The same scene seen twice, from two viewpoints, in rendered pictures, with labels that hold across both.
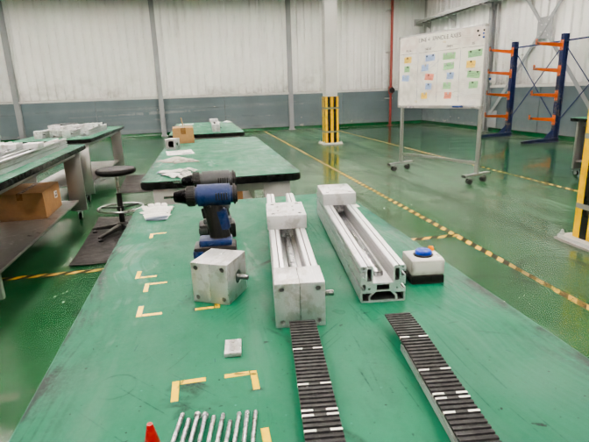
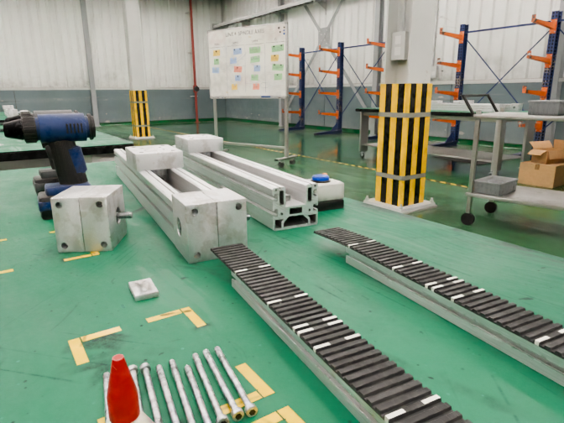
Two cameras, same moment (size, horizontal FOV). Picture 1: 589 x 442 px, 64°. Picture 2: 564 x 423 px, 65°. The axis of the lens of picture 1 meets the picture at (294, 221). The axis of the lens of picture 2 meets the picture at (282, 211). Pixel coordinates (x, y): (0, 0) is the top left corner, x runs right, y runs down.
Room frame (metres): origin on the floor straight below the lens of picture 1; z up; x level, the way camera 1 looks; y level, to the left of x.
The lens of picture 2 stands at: (0.19, 0.16, 1.04)
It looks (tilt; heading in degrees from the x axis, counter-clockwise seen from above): 15 degrees down; 337
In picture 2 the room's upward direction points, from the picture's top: straight up
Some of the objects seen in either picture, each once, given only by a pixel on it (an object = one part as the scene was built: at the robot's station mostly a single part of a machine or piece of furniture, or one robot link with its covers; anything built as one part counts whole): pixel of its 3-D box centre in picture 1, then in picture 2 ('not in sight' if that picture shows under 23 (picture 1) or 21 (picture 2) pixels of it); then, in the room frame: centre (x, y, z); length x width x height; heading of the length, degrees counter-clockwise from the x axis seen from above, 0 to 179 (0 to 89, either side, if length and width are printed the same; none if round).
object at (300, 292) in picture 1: (304, 295); (216, 222); (0.89, -0.01, 0.83); 0.12 x 0.09 x 0.10; 94
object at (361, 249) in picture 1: (349, 231); (226, 174); (1.35, -0.16, 0.82); 0.80 x 0.10 x 0.09; 4
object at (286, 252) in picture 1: (286, 235); (155, 180); (1.34, 0.03, 0.82); 0.80 x 0.10 x 0.09; 4
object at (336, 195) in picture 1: (336, 197); (198, 147); (1.60, -0.15, 0.87); 0.16 x 0.11 x 0.07; 4
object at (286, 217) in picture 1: (285, 219); (154, 162); (1.34, 0.03, 0.87); 0.16 x 0.11 x 0.07; 4
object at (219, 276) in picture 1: (224, 275); (98, 216); (1.02, 0.17, 0.83); 0.11 x 0.10 x 0.10; 71
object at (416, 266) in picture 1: (419, 266); (317, 193); (1.08, -0.30, 0.81); 0.10 x 0.08 x 0.06; 94
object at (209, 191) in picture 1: (203, 223); (49, 165); (1.26, 0.25, 0.89); 0.20 x 0.08 x 0.22; 96
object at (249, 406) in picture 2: (253, 436); (232, 377); (0.54, 0.07, 0.78); 0.11 x 0.01 x 0.01; 1
